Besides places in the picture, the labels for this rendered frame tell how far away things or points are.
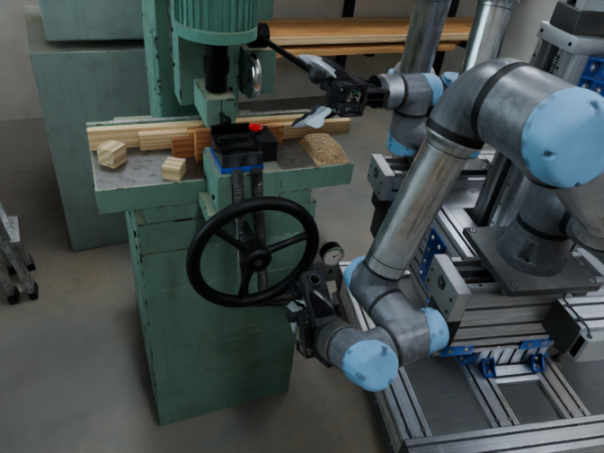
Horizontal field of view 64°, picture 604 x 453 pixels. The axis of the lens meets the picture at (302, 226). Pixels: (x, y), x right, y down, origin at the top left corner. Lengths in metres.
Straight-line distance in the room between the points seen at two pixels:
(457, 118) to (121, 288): 1.68
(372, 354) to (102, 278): 1.62
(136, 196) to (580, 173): 0.82
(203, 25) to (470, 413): 1.30
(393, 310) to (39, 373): 1.38
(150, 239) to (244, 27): 0.51
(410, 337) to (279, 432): 0.97
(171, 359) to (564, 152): 1.15
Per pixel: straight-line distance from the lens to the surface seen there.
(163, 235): 1.16
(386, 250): 0.85
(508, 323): 1.29
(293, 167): 1.16
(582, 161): 0.70
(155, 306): 1.31
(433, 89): 1.18
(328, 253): 1.28
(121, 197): 1.09
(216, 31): 1.07
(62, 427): 1.80
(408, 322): 0.83
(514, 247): 1.16
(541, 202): 1.11
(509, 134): 0.69
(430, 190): 0.80
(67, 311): 2.12
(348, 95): 1.06
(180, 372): 1.53
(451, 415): 1.62
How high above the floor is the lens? 1.47
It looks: 36 degrees down
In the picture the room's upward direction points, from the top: 8 degrees clockwise
